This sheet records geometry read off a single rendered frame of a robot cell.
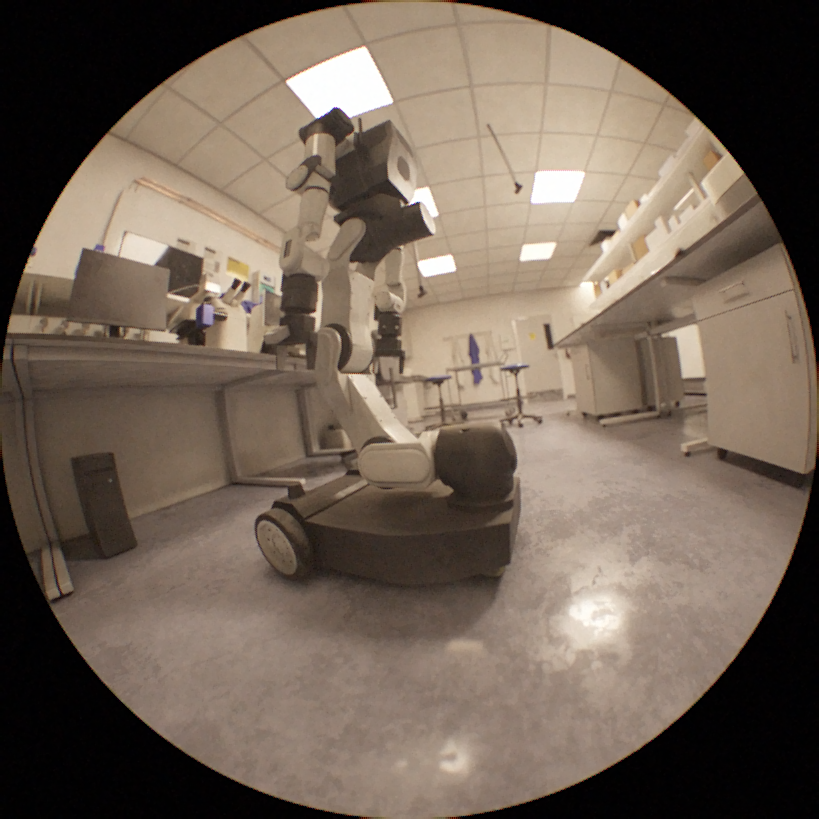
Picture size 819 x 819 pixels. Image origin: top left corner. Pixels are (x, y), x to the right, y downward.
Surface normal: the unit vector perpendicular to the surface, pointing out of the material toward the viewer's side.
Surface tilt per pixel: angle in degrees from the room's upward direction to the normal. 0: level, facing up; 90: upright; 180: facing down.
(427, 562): 90
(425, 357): 90
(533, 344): 90
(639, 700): 0
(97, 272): 86
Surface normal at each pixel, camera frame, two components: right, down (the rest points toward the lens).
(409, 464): -0.43, 0.08
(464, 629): -0.13, -0.99
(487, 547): -0.10, 0.04
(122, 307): 0.94, -0.18
